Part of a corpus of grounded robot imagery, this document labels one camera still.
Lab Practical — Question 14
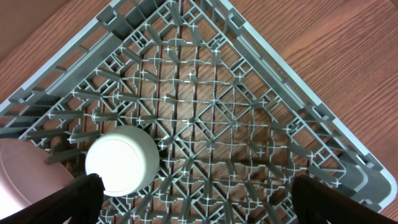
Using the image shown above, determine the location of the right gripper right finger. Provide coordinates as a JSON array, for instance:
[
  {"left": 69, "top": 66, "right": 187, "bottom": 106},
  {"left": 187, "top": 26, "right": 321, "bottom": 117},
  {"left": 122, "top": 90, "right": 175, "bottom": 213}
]
[{"left": 291, "top": 175, "right": 397, "bottom": 224}]

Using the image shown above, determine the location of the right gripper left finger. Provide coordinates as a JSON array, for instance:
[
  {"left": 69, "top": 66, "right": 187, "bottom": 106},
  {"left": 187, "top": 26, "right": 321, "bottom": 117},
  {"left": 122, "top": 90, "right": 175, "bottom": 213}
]
[{"left": 1, "top": 174, "right": 104, "bottom": 224}]

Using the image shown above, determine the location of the grey bowl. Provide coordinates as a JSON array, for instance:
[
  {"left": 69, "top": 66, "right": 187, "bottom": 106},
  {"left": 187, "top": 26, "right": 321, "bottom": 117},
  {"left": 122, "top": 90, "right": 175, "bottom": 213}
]
[{"left": 85, "top": 126, "right": 160, "bottom": 197}]

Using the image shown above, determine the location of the pink plate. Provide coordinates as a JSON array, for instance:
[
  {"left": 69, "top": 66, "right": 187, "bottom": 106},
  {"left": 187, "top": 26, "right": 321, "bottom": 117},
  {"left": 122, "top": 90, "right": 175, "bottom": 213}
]
[{"left": 1, "top": 139, "right": 74, "bottom": 219}]

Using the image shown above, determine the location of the grey dishwasher rack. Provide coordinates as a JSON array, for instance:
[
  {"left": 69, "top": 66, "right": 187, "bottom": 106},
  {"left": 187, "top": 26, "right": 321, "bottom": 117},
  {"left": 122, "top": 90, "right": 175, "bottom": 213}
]
[{"left": 1, "top": 0, "right": 397, "bottom": 223}]

